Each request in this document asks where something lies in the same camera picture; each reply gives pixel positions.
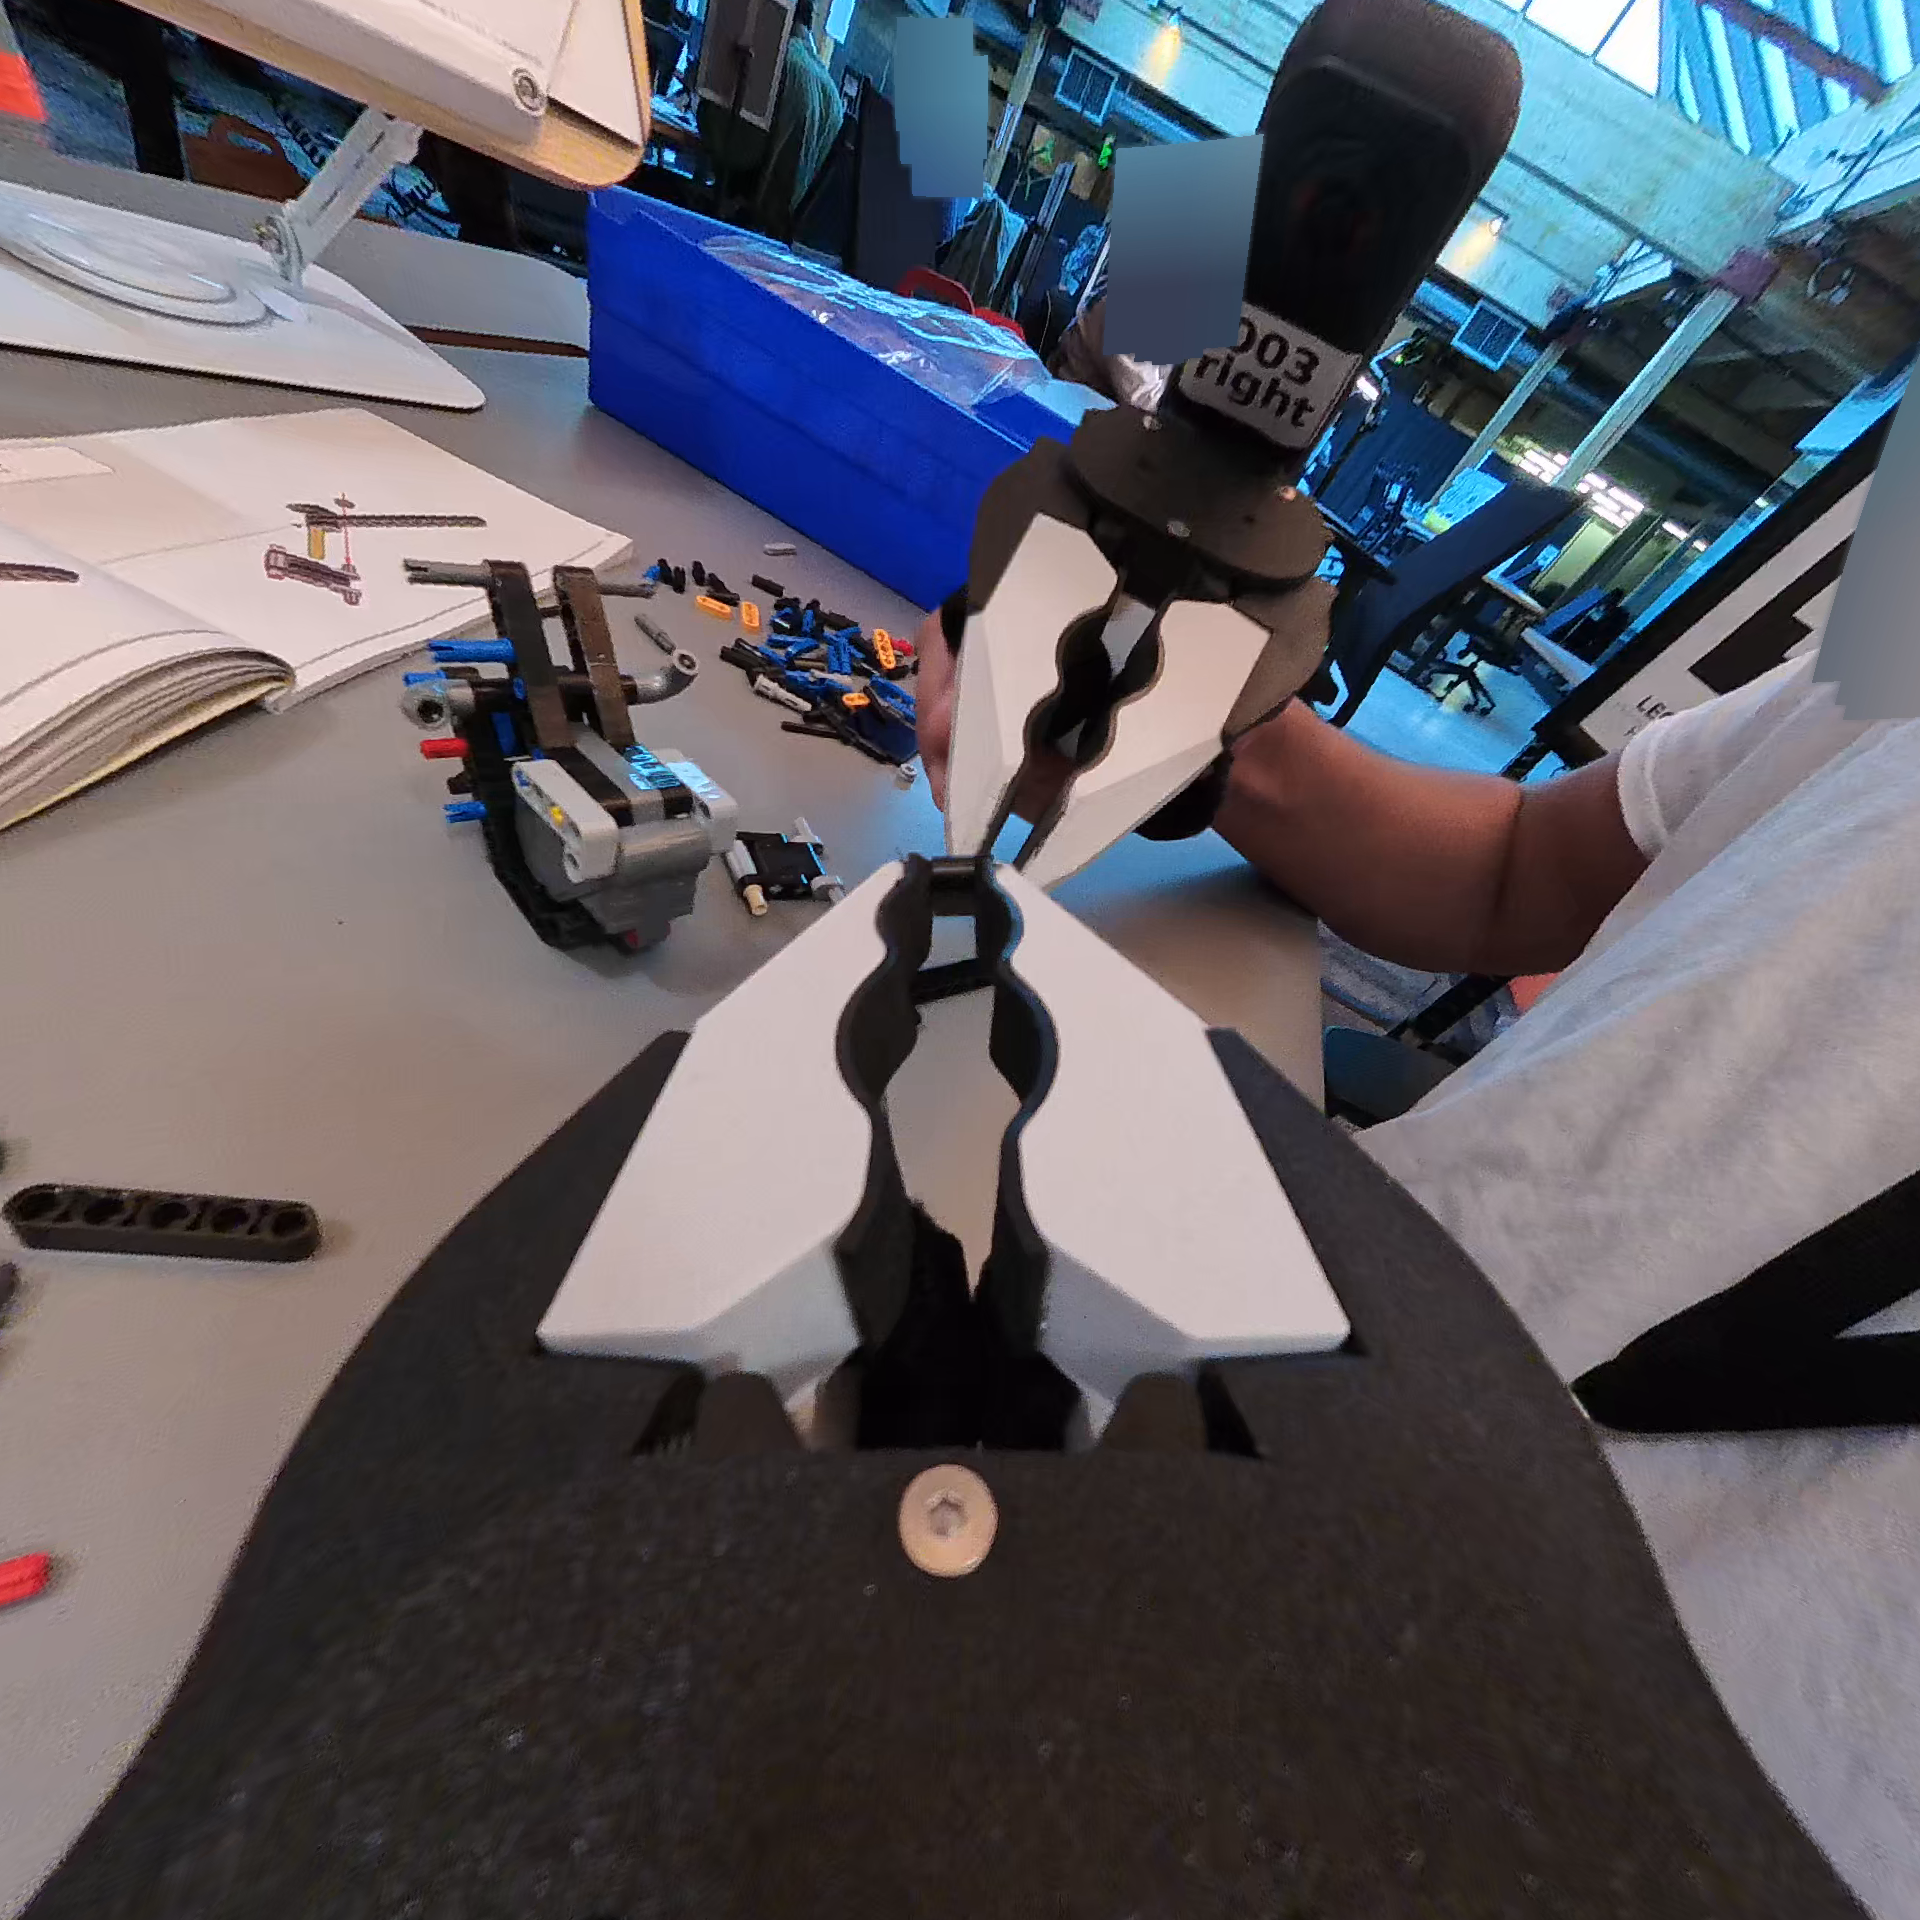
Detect person's right forearm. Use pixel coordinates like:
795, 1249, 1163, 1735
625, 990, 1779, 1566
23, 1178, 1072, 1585
1141, 697, 1667, 982

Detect pile of small lego pieces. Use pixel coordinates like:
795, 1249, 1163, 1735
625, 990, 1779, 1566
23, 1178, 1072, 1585
647, 539, 925, 791

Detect black shoulder strap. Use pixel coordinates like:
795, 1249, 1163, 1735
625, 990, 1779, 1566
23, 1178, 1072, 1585
1573, 1199, 1920, 1437

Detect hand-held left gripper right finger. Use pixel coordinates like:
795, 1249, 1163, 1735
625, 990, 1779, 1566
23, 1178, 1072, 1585
971, 857, 1360, 1390

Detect black and white sign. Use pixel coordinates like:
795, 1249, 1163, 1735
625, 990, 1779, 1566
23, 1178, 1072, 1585
1528, 402, 1895, 784

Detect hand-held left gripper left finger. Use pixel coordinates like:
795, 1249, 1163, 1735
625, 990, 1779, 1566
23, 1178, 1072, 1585
537, 855, 923, 1383

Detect person's right hand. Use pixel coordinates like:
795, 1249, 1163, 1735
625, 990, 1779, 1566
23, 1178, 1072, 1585
912, 595, 964, 817

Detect blue plastic bin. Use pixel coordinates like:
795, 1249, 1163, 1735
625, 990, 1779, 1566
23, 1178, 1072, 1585
588, 186, 1116, 611

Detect lego motor assembly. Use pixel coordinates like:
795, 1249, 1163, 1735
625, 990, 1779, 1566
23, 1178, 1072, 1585
400, 558, 740, 955

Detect short black lego beam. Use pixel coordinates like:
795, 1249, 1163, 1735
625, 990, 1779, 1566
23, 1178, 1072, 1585
1, 1184, 327, 1261

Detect small black lego frame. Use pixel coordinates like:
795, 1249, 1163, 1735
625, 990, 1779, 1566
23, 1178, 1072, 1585
901, 855, 1003, 1003

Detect small black grey lego subassembly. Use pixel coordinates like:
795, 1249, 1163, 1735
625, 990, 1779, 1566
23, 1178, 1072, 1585
727, 817, 843, 914

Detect open lego instruction booklet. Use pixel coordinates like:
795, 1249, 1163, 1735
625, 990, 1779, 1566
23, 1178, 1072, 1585
0, 407, 635, 833

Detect clear plastic bag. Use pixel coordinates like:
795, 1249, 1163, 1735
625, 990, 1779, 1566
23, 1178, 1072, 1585
717, 238, 1116, 441

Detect black office chair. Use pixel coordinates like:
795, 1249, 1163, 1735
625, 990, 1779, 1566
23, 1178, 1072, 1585
1327, 480, 1579, 725

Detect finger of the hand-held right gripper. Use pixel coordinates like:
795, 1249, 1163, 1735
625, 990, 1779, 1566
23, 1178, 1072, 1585
942, 507, 1124, 861
1016, 597, 1272, 889

